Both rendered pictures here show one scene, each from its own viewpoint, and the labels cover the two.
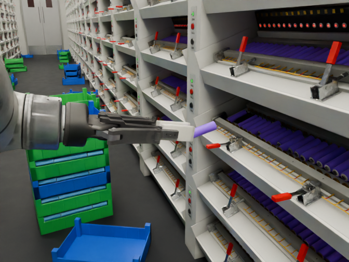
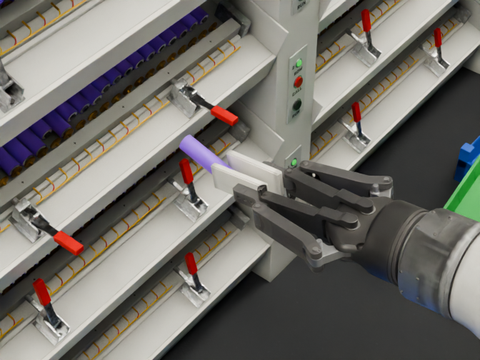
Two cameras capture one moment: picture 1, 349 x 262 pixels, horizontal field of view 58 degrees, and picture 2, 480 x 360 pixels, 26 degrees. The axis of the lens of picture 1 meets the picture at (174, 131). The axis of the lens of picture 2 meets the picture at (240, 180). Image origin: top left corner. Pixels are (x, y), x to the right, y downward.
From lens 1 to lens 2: 1.29 m
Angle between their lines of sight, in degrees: 97
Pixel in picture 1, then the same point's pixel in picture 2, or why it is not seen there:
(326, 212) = (211, 86)
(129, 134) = (359, 178)
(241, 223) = (82, 300)
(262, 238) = (116, 258)
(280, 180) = (143, 137)
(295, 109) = (164, 22)
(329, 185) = (183, 68)
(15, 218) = not seen: outside the picture
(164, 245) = not seen: outside the picture
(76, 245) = not seen: outside the picture
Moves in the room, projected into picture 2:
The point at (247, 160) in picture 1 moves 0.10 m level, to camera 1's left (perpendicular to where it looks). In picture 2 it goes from (82, 193) to (121, 248)
